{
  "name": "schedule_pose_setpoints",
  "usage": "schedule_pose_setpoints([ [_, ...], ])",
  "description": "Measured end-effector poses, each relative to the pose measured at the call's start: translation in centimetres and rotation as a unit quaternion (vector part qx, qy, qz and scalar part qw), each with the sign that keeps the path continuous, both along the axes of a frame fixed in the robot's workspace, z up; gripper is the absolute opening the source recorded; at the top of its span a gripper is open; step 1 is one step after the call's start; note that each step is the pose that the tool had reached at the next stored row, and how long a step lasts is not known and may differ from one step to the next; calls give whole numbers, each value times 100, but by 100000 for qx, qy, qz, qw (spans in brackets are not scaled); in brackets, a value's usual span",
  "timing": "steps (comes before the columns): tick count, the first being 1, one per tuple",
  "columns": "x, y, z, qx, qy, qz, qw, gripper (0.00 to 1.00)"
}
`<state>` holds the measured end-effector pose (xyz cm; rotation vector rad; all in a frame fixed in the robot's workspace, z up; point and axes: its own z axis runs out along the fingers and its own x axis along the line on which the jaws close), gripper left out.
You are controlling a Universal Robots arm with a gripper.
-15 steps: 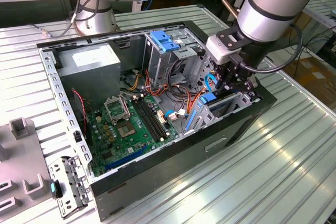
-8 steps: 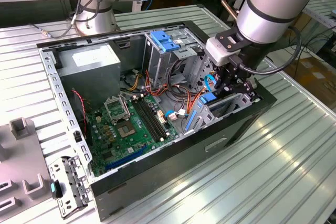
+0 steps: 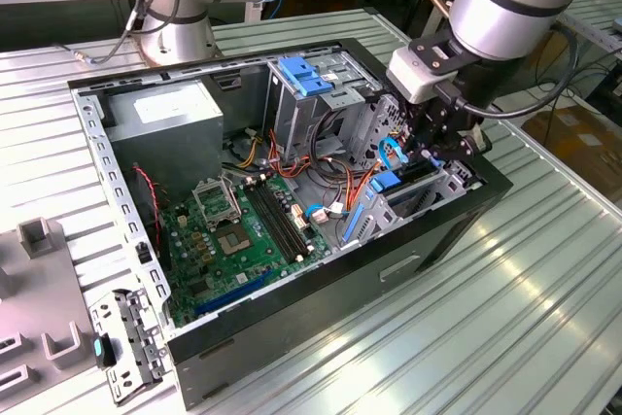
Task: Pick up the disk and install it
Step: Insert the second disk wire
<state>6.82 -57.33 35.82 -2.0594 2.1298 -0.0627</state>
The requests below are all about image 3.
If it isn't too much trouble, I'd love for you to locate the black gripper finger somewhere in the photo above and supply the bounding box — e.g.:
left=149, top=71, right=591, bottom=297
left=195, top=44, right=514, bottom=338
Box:
left=402, top=102, right=429, bottom=161
left=427, top=135, right=492, bottom=163

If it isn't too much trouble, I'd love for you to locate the blue data wire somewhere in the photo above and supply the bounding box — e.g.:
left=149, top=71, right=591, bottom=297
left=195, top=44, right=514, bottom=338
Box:
left=377, top=136, right=410, bottom=168

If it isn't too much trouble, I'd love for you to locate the hard disk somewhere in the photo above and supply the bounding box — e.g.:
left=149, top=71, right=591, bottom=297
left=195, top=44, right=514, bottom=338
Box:
left=341, top=155, right=446, bottom=245

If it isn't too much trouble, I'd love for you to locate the grey metal disk bay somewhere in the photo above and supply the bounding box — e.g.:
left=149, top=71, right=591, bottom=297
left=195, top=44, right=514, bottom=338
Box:
left=334, top=92, right=485, bottom=252

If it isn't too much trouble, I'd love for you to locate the large flat cardboard box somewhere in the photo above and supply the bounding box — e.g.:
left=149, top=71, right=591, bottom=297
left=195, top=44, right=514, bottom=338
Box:
left=522, top=103, right=622, bottom=192

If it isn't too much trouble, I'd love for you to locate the blue plastic drive latch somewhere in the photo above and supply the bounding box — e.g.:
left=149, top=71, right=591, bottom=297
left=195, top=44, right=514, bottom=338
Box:
left=278, top=57, right=335, bottom=98

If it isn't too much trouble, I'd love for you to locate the grey metal drive cage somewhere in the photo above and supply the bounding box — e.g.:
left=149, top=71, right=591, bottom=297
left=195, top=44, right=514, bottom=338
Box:
left=264, top=52, right=385, bottom=168

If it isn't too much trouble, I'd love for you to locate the black RAM slot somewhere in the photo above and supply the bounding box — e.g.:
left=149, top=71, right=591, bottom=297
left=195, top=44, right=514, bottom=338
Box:
left=261, top=176, right=316, bottom=259
left=249, top=179, right=303, bottom=262
left=256, top=178, right=309, bottom=260
left=242, top=180, right=296, bottom=264

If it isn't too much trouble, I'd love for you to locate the green motherboard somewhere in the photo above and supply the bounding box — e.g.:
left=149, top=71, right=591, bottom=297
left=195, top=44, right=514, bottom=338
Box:
left=159, top=174, right=336, bottom=329

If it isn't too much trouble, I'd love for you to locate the black open PC case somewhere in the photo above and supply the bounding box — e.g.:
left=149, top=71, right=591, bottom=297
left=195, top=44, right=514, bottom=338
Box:
left=66, top=37, right=514, bottom=411

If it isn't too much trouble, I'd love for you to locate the CPU socket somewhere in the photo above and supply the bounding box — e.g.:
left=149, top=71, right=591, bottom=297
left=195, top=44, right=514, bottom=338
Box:
left=215, top=223, right=255, bottom=257

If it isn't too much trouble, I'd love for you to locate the metal socket cover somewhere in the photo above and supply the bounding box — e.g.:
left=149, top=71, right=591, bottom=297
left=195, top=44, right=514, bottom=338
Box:
left=191, top=176, right=243, bottom=230

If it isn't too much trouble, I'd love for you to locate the blue expansion slot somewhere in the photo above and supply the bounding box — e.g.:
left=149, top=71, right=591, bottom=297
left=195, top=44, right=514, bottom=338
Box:
left=193, top=268, right=274, bottom=317

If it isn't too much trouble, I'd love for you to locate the grey power supply unit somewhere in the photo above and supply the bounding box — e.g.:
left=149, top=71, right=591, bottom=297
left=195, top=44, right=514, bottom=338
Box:
left=104, top=80, right=225, bottom=192

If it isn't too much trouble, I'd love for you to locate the black case fan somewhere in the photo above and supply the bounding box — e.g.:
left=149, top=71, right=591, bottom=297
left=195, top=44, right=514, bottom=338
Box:
left=129, top=161, right=172, bottom=270

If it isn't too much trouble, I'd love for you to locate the black latch with blue tab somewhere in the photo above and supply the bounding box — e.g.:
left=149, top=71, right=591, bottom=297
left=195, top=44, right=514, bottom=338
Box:
left=91, top=331, right=118, bottom=368

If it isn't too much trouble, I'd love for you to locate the grey parts rack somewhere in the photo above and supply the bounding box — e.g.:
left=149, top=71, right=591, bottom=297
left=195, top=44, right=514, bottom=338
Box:
left=0, top=218, right=98, bottom=415

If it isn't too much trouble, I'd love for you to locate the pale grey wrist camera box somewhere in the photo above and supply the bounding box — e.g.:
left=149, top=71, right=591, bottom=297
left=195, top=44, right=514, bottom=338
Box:
left=387, top=47, right=461, bottom=106

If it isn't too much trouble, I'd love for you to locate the blue wire with pale plug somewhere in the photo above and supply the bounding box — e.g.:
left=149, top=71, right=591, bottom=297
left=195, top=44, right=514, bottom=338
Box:
left=306, top=201, right=352, bottom=225

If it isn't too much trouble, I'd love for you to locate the thick black looped cable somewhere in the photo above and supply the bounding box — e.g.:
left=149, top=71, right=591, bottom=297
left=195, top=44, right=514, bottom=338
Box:
left=436, top=20, right=580, bottom=120

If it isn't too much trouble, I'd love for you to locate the orange red wire bundle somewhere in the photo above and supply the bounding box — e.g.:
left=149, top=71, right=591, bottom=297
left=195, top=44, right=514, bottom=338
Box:
left=264, top=135, right=380, bottom=210

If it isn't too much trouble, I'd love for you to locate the yellow black wire bundle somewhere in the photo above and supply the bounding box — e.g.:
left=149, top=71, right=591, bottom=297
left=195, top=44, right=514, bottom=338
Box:
left=222, top=128, right=267, bottom=174

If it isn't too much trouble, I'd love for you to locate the red black twisted fan wire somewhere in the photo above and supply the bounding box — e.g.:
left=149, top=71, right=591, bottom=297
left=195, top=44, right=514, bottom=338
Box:
left=131, top=165, right=165, bottom=241

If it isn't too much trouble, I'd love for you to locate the black cable with metal plug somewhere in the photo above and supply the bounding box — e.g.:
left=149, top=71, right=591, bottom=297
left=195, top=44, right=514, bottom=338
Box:
left=52, top=43, right=132, bottom=66

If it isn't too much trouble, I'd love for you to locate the grey metal slot bracket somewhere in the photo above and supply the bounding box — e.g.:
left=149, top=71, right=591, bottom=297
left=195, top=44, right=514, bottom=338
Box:
left=88, top=288, right=172, bottom=407

